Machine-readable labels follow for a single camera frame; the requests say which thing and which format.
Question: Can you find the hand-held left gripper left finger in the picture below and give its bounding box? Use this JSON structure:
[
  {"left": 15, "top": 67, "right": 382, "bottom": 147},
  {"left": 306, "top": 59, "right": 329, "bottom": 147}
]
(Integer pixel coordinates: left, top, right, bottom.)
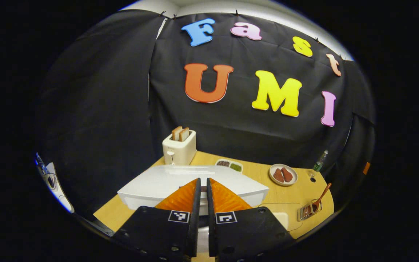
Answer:
[{"left": 112, "top": 178, "right": 201, "bottom": 262}]

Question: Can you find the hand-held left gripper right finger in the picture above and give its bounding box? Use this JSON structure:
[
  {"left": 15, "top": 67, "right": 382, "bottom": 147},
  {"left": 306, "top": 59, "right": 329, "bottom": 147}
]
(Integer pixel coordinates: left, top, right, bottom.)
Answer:
[{"left": 206, "top": 178, "right": 296, "bottom": 262}]

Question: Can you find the white rice cooker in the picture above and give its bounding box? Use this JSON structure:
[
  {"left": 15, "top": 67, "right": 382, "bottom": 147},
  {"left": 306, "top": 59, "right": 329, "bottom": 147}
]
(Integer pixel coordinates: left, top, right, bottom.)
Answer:
[{"left": 117, "top": 164, "right": 270, "bottom": 253}]

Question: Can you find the clear wire chopstick holder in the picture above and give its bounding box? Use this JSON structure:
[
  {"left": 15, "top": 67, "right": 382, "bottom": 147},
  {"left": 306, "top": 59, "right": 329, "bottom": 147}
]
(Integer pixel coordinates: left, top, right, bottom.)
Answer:
[{"left": 297, "top": 199, "right": 323, "bottom": 222}]

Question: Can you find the brown wooden spoon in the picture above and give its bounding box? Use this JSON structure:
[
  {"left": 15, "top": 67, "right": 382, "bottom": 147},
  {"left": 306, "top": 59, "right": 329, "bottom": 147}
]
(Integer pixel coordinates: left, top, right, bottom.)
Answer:
[{"left": 306, "top": 183, "right": 332, "bottom": 213}]

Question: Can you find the white divided grain dish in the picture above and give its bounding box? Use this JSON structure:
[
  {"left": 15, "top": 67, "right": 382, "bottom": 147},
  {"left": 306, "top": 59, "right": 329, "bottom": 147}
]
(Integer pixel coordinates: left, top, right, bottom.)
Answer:
[{"left": 215, "top": 159, "right": 243, "bottom": 173}]

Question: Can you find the white toaster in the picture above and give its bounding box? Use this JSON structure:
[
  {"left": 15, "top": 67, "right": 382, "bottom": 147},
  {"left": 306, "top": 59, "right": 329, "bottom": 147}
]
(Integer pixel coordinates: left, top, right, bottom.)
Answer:
[{"left": 162, "top": 129, "right": 197, "bottom": 166}]

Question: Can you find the white round plate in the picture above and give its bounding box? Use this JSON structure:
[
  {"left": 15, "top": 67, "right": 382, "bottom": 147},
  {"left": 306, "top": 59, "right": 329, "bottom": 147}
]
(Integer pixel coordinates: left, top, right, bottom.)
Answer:
[{"left": 269, "top": 163, "right": 299, "bottom": 186}]

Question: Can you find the clear plastic water bottle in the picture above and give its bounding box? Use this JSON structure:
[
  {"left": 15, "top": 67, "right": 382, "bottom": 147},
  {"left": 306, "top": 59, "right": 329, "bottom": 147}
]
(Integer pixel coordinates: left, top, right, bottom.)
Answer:
[{"left": 311, "top": 150, "right": 329, "bottom": 173}]

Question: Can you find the white device with cable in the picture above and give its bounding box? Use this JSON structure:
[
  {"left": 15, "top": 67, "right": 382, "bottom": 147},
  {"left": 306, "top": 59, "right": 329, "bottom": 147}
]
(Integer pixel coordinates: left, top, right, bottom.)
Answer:
[{"left": 45, "top": 162, "right": 75, "bottom": 213}]

